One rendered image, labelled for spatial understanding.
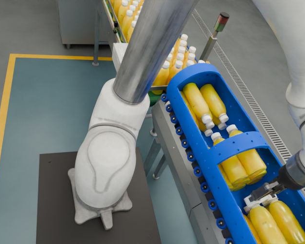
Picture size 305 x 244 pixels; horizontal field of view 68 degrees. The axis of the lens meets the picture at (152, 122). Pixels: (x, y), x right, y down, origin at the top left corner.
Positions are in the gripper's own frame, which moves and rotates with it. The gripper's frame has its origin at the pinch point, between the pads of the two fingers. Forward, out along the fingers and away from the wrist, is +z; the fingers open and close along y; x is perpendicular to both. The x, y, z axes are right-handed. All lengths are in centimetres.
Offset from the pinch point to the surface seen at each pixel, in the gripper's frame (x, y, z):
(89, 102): 151, -31, 115
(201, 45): 252, 156, 115
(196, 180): 17.8, -6.4, 22.1
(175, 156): 33.7, -8.3, 27.8
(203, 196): 10.3, -6.5, 22.1
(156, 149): 56, -3, 60
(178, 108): 46.7, -9.5, 5.5
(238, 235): -8.4, -9.5, 5.8
